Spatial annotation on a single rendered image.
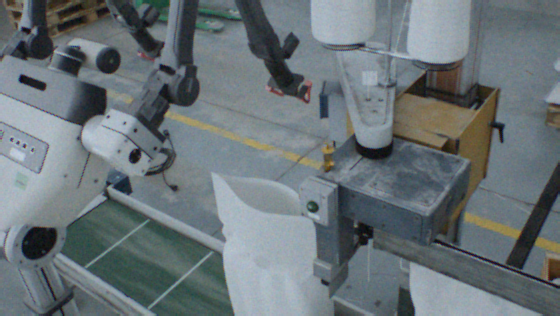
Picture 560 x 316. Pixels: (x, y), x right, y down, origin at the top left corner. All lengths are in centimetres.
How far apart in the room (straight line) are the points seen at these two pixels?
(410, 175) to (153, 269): 151
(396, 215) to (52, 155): 78
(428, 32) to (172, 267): 161
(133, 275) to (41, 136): 124
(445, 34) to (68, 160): 89
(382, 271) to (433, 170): 167
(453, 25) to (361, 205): 45
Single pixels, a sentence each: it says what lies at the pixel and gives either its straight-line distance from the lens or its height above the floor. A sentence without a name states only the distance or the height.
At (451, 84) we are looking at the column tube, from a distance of 158.
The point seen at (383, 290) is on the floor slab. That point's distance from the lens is 282.
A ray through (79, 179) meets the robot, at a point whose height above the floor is 135.
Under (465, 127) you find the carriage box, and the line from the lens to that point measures 145.
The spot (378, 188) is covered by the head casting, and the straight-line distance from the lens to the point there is 122.
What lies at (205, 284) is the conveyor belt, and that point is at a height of 38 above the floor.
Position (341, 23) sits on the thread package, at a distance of 139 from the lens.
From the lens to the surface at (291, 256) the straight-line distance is 170.
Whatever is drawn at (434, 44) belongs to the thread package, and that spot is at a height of 158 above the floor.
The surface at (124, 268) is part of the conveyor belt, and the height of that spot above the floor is 38.
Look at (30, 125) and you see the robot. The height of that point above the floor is 146.
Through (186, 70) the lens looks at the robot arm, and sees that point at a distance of 127.
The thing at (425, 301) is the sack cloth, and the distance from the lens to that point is 156.
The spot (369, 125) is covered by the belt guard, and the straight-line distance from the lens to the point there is 128.
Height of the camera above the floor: 207
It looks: 33 degrees down
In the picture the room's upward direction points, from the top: 5 degrees counter-clockwise
